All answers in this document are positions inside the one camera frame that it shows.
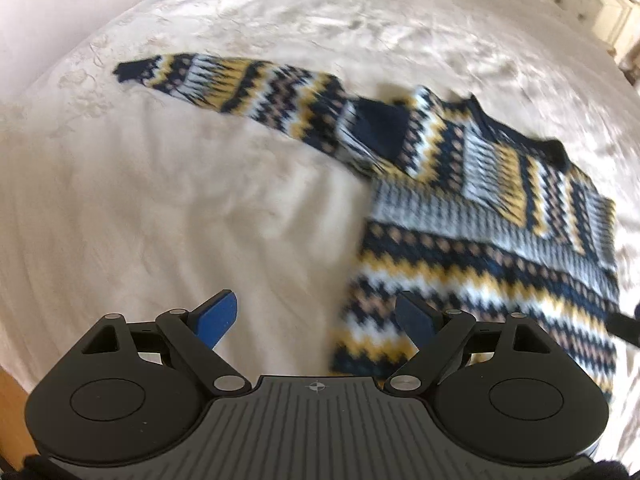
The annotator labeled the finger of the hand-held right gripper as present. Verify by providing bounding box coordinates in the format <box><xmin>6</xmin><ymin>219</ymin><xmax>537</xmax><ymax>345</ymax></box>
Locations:
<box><xmin>607</xmin><ymin>303</ymin><xmax>640</xmax><ymax>347</ymax></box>

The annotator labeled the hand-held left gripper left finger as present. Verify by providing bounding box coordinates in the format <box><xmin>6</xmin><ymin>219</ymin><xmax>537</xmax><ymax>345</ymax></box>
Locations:
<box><xmin>79</xmin><ymin>289</ymin><xmax>252</xmax><ymax>395</ymax></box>

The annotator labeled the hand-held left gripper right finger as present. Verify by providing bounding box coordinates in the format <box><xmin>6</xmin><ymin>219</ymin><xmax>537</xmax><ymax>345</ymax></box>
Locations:
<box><xmin>389</xmin><ymin>290</ymin><xmax>552</xmax><ymax>393</ymax></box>

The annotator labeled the navy yellow patterned knit sweater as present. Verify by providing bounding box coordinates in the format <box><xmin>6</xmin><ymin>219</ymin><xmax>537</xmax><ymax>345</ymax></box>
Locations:
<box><xmin>113</xmin><ymin>53</ymin><xmax>621</xmax><ymax>404</ymax></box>

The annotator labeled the white bed cover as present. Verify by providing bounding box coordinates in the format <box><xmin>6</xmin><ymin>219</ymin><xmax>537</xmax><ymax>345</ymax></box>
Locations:
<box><xmin>0</xmin><ymin>0</ymin><xmax>640</xmax><ymax>466</ymax></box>

